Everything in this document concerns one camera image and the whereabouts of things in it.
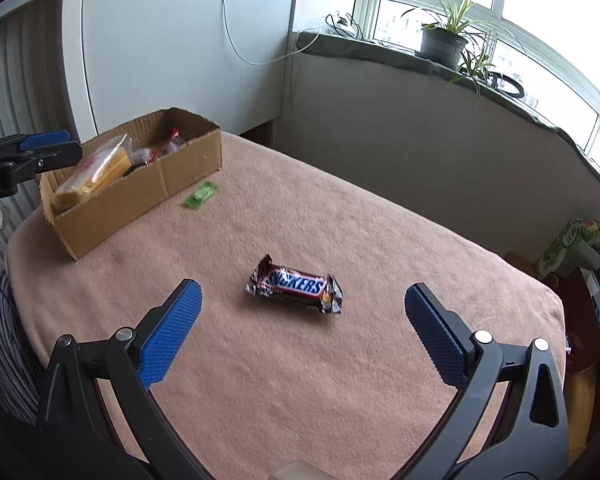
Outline white slatted radiator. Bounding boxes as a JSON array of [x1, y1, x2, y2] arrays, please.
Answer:
[[0, 0, 89, 241]]

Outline chargers with black cables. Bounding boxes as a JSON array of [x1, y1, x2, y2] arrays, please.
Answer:
[[325, 10, 365, 39]]

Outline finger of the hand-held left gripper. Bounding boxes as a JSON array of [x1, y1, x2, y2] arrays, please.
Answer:
[[17, 130, 72, 154], [10, 141, 84, 177]]

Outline bagged sliced bread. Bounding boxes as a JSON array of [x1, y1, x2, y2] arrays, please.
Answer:
[[50, 133, 134, 214]]

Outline small light green candy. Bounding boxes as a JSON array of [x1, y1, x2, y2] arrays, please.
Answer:
[[182, 182, 217, 209]]

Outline grey striped cloth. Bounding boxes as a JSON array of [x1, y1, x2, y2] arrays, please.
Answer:
[[0, 270, 42, 427]]

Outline brown cardboard box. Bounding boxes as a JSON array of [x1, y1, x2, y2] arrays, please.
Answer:
[[39, 107, 224, 261]]

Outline white cabinet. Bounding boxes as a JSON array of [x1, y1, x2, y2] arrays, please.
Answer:
[[62, 0, 297, 144]]

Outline brown chocolate bar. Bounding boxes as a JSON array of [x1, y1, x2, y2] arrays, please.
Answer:
[[245, 254, 344, 316]]

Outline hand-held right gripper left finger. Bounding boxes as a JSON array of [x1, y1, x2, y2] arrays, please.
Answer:
[[36, 278, 216, 480]]

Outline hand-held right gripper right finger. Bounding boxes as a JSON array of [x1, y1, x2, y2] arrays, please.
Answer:
[[397, 282, 571, 480]]

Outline red dark snack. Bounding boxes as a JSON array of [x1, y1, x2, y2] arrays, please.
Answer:
[[159, 129, 187, 157]]

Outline dark red box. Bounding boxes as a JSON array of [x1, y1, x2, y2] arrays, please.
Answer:
[[557, 266, 600, 376]]

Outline grey stone window sill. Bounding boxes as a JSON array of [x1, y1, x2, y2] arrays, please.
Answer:
[[296, 30, 600, 187]]

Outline green printed box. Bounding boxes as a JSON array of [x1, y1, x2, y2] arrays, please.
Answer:
[[537, 217, 600, 281]]

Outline black ring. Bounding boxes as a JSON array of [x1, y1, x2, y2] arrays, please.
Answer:
[[487, 74, 527, 99]]

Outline potted spider plant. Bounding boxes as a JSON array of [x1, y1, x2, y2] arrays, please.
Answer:
[[402, 0, 528, 103]]

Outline white cable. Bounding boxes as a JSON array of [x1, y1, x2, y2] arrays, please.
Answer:
[[221, 0, 322, 66]]

